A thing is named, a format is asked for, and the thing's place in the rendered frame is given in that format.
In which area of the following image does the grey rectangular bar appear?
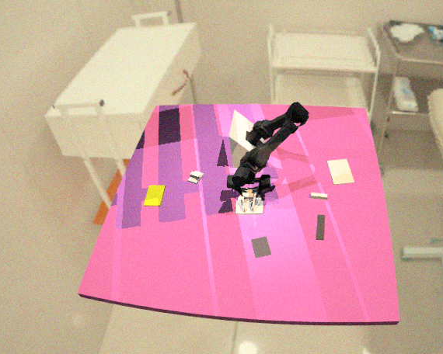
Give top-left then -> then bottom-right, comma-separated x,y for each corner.
316,214 -> 326,241

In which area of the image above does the yellow flat plate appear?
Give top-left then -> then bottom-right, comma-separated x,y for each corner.
144,186 -> 166,206

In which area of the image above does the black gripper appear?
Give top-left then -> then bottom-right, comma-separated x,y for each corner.
227,173 -> 270,195

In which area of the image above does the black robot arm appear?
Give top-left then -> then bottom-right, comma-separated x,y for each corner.
232,102 -> 309,186

